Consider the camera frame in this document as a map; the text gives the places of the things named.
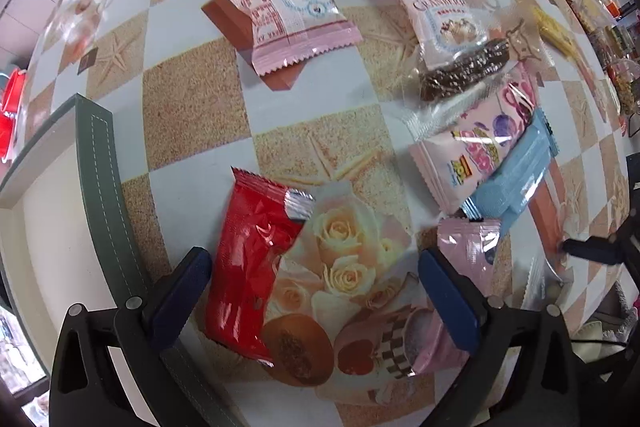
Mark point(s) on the pink cranberry cookie packet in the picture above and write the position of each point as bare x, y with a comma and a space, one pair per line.
287, 32
444, 29

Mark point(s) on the red plastic bucket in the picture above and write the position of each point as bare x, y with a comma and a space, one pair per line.
11, 99

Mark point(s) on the light blue snack packet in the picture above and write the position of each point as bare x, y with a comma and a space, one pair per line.
508, 191

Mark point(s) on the green white storage box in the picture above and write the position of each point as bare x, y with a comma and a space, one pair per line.
86, 219

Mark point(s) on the clear packet with round candies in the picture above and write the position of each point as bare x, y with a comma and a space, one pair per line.
544, 284

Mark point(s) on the red foil snack packet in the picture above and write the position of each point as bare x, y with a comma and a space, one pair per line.
263, 220

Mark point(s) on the plain pink snack packet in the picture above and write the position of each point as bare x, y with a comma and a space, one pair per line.
470, 246

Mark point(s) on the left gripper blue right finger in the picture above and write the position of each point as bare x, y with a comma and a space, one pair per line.
454, 296

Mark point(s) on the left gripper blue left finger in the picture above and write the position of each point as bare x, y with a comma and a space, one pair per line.
174, 297

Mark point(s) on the clear packet chocolate bar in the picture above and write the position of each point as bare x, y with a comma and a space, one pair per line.
436, 96

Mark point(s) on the pink cartoon bear snack packet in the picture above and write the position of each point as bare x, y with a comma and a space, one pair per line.
454, 162

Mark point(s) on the yellow rice cracker packet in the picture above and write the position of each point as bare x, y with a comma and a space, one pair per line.
555, 34

